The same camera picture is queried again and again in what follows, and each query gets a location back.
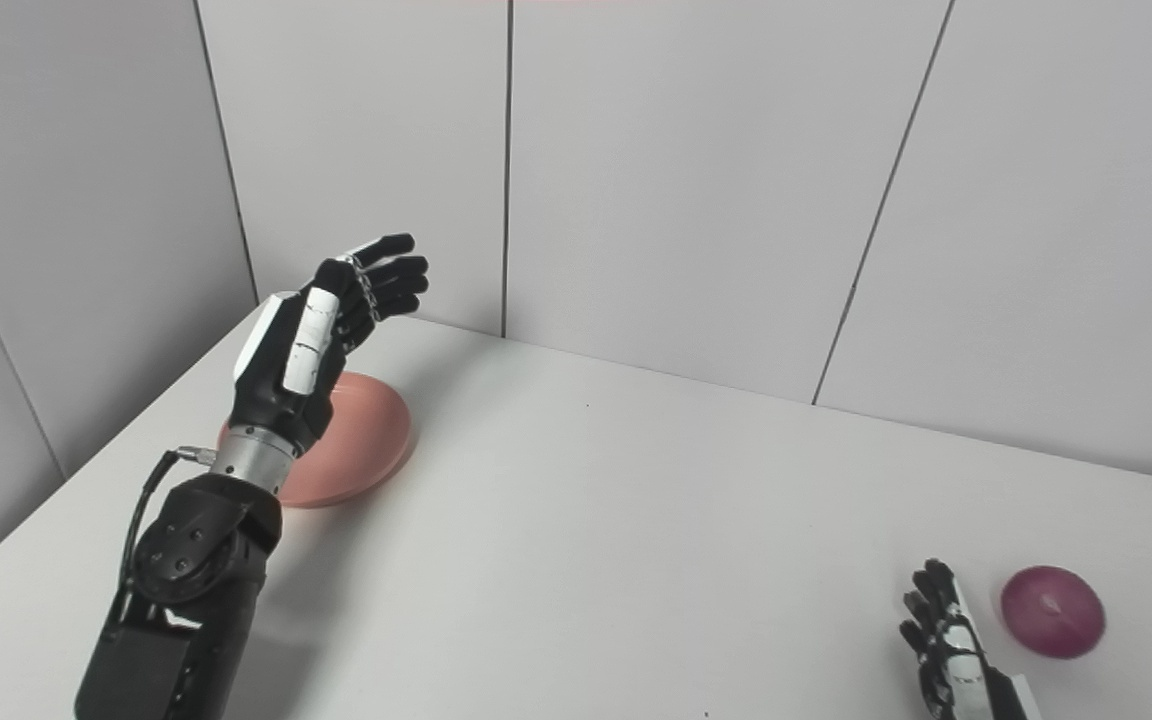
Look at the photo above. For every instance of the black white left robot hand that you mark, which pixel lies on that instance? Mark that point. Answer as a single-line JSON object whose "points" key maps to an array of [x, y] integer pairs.
{"points": [[281, 385]]}

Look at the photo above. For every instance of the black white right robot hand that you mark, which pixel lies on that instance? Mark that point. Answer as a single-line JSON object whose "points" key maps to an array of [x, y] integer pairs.
{"points": [[956, 660]]}

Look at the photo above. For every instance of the pink round plate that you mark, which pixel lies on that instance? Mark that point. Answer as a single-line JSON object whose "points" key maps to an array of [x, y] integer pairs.
{"points": [[361, 440]]}

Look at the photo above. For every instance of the purple red onion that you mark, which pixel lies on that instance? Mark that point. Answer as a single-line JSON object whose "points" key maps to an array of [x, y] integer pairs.
{"points": [[1053, 612]]}

